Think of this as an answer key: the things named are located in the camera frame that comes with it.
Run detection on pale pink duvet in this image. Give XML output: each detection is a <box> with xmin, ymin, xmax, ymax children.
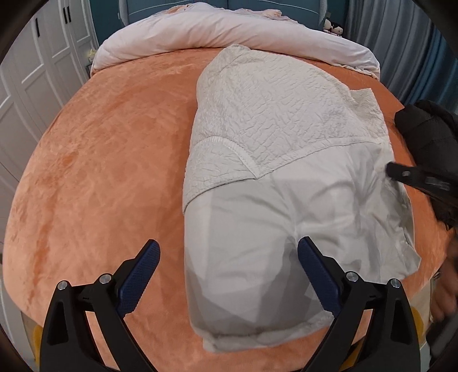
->
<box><xmin>90</xmin><ymin>2</ymin><xmax>380</xmax><ymax>80</ymax></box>

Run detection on black puffer jacket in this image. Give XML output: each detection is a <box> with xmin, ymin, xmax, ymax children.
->
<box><xmin>394</xmin><ymin>100</ymin><xmax>458</xmax><ymax>170</ymax></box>

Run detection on white blanket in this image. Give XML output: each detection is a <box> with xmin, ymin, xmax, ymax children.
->
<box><xmin>182</xmin><ymin>45</ymin><xmax>422</xmax><ymax>353</ymax></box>

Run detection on blue headboard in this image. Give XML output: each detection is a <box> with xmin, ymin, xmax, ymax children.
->
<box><xmin>118</xmin><ymin>0</ymin><xmax>328</xmax><ymax>22</ymax></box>

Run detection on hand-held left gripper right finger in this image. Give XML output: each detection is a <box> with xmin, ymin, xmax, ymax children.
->
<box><xmin>298</xmin><ymin>236</ymin><xmax>421</xmax><ymax>372</ymax></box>

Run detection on grey blue curtain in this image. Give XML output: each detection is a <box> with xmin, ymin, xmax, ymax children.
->
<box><xmin>343</xmin><ymin>0</ymin><xmax>458</xmax><ymax>108</ymax></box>

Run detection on orange plush bed cover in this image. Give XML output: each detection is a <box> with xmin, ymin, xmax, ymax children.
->
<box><xmin>3</xmin><ymin>46</ymin><xmax>451</xmax><ymax>372</ymax></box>

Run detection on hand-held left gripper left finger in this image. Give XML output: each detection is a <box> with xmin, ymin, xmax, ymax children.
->
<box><xmin>42</xmin><ymin>240</ymin><xmax>160</xmax><ymax>372</ymax></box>

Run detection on white wardrobe doors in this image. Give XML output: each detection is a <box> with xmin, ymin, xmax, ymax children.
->
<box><xmin>0</xmin><ymin>0</ymin><xmax>100</xmax><ymax>179</ymax></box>

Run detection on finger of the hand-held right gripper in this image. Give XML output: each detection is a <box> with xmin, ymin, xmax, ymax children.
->
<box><xmin>387</xmin><ymin>162</ymin><xmax>452</xmax><ymax>194</ymax></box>

